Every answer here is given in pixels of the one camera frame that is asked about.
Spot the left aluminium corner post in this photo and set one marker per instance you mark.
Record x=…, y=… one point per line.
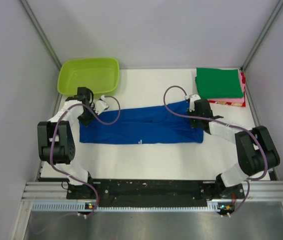
x=40, y=32

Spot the grey slotted cable duct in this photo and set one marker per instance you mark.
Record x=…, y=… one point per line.
x=84, y=207

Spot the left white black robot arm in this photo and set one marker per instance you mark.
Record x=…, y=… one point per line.
x=56, y=144

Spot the folded red patterned t shirt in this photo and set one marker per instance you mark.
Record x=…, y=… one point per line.
x=242, y=79

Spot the folded green t shirt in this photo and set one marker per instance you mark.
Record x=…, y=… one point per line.
x=214, y=83

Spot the lime green plastic tub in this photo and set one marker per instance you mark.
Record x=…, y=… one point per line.
x=100, y=74

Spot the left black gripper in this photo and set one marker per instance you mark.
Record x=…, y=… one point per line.
x=86, y=122

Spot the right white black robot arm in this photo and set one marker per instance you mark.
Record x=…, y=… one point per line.
x=255, y=149

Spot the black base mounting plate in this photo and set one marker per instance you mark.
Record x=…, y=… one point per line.
x=151, y=193

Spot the aluminium corner post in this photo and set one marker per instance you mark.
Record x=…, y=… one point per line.
x=263, y=34
x=40, y=32

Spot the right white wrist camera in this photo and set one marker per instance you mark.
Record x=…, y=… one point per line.
x=191, y=99

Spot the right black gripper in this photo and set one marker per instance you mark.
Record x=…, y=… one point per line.
x=193, y=124

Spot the aluminium frame rail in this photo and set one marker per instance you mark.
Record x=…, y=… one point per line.
x=260, y=191

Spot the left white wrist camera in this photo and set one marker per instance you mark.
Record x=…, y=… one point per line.
x=101, y=105

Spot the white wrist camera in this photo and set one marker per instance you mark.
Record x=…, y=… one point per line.
x=101, y=105
x=191, y=99

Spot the blue printed t shirt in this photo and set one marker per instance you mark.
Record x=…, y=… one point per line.
x=145, y=125

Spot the right aluminium corner post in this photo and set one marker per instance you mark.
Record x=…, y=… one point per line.
x=263, y=34

